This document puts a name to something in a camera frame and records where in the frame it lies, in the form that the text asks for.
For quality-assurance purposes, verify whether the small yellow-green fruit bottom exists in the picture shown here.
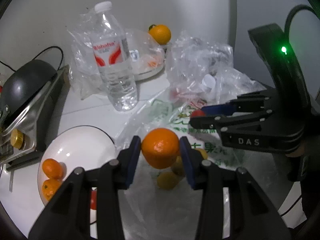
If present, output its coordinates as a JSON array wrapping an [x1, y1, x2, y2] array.
[[195, 148, 208, 159]]

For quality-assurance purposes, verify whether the small yellow-green fruit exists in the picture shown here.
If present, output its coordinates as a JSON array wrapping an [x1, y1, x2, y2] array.
[[171, 156, 185, 177], [157, 172, 180, 190], [195, 148, 208, 159]]

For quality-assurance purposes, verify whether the cherry tomato bottom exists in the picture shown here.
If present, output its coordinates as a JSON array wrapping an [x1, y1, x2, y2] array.
[[190, 109, 206, 118]]

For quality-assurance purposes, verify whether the cherry tomato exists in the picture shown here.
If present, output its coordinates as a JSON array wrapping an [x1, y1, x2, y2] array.
[[90, 190, 97, 210], [190, 109, 206, 118]]

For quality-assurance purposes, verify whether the mandarin orange bottom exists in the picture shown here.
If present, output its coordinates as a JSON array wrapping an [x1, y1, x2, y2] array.
[[141, 128, 180, 170]]

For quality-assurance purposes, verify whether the mandarin orange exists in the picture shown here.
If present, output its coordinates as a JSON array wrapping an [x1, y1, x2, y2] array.
[[141, 128, 180, 170], [42, 179, 62, 201], [42, 158, 63, 180]]

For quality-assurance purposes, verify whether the white plate black rim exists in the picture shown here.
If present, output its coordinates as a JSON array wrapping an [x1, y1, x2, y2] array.
[[37, 126, 116, 205]]

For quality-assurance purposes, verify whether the crumpled clear plastic bag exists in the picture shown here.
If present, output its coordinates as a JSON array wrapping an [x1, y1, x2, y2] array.
[[165, 31, 266, 105]]

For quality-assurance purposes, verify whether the clear bag over white bowl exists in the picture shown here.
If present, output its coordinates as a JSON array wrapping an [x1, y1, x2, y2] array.
[[68, 9, 165, 100]]

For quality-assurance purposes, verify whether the large orange on bowl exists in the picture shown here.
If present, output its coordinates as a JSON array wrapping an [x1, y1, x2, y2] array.
[[148, 24, 171, 45]]

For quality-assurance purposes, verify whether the clear plastic water bottle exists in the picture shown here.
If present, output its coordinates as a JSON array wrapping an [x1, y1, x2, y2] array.
[[90, 1, 138, 112]]

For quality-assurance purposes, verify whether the black wok with wooden handle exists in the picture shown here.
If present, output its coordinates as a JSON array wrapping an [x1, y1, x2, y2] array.
[[1, 60, 57, 129]]

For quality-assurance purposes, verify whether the black cooker power cable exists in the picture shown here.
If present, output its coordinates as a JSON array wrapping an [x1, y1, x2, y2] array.
[[0, 45, 64, 73]]

